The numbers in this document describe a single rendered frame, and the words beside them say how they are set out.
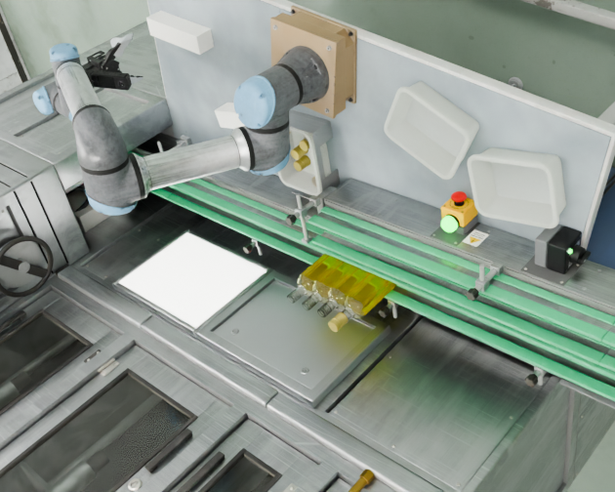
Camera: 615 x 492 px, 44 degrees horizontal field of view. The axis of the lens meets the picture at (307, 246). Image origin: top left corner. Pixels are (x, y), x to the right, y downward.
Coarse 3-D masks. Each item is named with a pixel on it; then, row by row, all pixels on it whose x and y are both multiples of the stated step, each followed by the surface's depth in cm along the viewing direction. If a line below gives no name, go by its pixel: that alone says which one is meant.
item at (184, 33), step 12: (156, 24) 246; (168, 24) 242; (180, 24) 241; (192, 24) 241; (156, 36) 249; (168, 36) 245; (180, 36) 240; (192, 36) 236; (204, 36) 237; (192, 48) 239; (204, 48) 239
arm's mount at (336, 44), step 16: (288, 16) 203; (304, 16) 203; (320, 16) 202; (272, 32) 205; (288, 32) 201; (304, 32) 197; (320, 32) 196; (336, 32) 196; (352, 32) 196; (272, 48) 208; (288, 48) 204; (320, 48) 196; (336, 48) 193; (352, 48) 199; (272, 64) 211; (336, 64) 196; (352, 64) 202; (336, 80) 199; (352, 80) 206; (336, 96) 203; (352, 96) 210; (320, 112) 208; (336, 112) 206
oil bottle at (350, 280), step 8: (352, 272) 216; (360, 272) 215; (368, 272) 215; (344, 280) 214; (352, 280) 213; (360, 280) 213; (336, 288) 212; (344, 288) 211; (352, 288) 211; (328, 296) 212; (336, 296) 210; (344, 296) 210; (336, 304) 210
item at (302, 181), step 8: (296, 136) 235; (296, 144) 238; (312, 144) 221; (312, 152) 222; (296, 160) 242; (312, 160) 224; (288, 168) 241; (312, 168) 239; (280, 176) 240; (288, 176) 241; (296, 176) 242; (304, 176) 241; (312, 176) 240; (288, 184) 240; (296, 184) 238; (304, 184) 237; (312, 184) 236; (320, 184) 229; (312, 192) 233; (320, 192) 231
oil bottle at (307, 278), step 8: (328, 256) 224; (312, 264) 222; (320, 264) 222; (328, 264) 221; (304, 272) 220; (312, 272) 219; (320, 272) 219; (304, 280) 218; (312, 280) 217; (304, 288) 217
